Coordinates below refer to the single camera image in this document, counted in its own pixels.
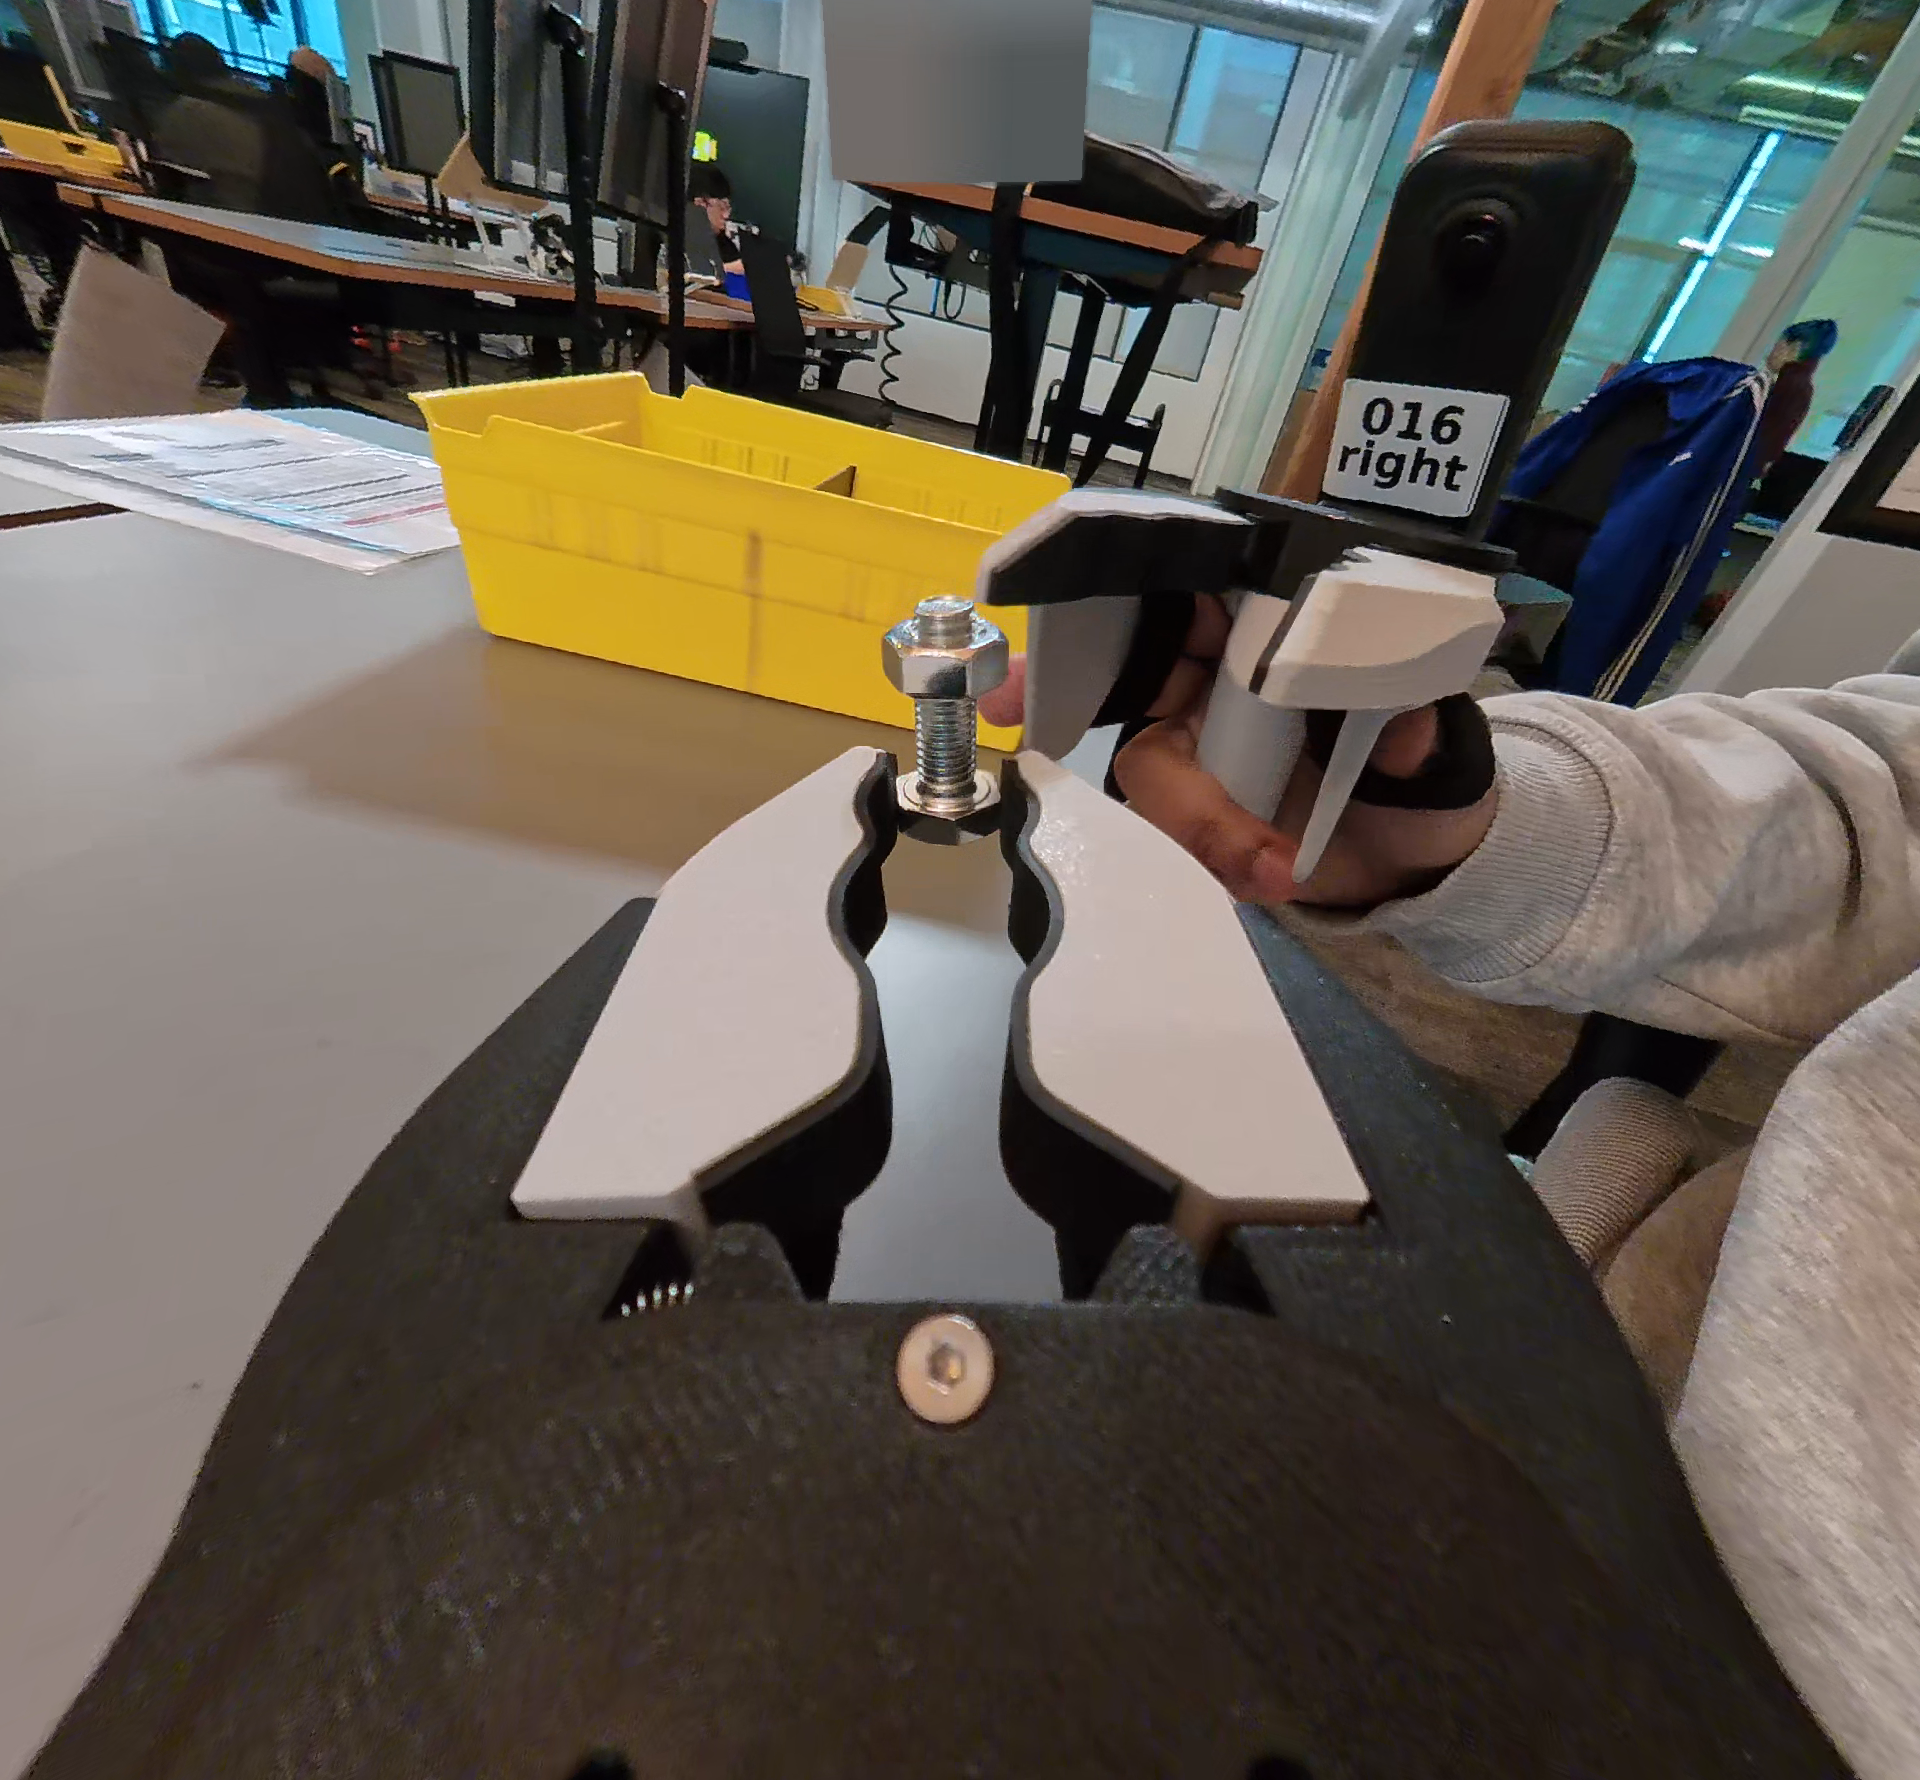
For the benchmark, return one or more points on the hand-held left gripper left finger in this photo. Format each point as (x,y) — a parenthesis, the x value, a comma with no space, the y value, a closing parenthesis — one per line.
(705,1015)

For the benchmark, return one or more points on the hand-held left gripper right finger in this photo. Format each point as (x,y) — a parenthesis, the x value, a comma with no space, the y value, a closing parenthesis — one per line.
(1185,1030)

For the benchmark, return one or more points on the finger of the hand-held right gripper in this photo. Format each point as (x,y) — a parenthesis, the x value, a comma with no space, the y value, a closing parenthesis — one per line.
(1396,641)
(1029,559)

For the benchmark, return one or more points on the steel hex nut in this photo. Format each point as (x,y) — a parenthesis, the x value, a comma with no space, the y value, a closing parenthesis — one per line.
(946,662)

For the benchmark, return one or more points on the steel bolt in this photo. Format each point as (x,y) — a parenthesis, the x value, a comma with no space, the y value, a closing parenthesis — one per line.
(949,745)

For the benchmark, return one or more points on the yellow plastic bin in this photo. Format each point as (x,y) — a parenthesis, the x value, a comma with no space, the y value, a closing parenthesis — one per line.
(631,565)
(59,146)

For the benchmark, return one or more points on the person's right forearm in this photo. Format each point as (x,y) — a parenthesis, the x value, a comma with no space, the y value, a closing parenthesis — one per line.
(1649,835)

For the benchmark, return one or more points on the wooden standing desk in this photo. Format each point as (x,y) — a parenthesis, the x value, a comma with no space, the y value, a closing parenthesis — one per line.
(1141,252)

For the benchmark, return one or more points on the grey desk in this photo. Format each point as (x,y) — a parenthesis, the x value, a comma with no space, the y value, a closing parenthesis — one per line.
(299,835)

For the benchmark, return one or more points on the long wooden desk row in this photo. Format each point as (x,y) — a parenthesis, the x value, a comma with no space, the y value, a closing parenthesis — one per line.
(299,242)

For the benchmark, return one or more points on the person's right hand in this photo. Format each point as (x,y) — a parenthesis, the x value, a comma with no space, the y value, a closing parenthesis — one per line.
(1201,820)

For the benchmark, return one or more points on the blue jacket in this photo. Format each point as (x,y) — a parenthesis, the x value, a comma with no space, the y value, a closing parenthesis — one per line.
(1635,504)

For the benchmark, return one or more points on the dark bag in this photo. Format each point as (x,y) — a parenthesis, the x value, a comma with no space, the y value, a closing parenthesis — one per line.
(1169,184)

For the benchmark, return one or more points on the black office chair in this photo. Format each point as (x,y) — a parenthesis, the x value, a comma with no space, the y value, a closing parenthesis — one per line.
(787,311)

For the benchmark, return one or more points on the person's leg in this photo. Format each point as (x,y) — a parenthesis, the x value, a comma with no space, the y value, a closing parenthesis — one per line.
(1620,1180)

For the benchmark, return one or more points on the small black monitor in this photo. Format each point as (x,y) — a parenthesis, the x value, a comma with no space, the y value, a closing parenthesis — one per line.
(766,146)
(421,108)

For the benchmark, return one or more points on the large black monitor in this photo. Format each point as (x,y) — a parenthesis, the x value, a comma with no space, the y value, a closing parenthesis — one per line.
(539,10)
(653,56)

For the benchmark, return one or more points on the laminated paper sheet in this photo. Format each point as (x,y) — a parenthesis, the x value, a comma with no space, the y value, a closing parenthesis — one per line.
(225,474)

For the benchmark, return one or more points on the person's grey sweatshirt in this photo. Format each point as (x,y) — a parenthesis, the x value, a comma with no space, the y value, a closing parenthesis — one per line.
(1831,1360)

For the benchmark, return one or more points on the grey cardboard board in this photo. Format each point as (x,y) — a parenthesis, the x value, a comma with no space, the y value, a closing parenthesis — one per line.
(128,341)

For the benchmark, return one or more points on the wooden post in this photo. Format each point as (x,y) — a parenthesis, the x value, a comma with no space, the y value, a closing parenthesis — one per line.
(1500,10)

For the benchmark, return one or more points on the black chair frame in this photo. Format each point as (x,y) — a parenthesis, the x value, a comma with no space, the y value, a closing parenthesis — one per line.
(1635,1061)

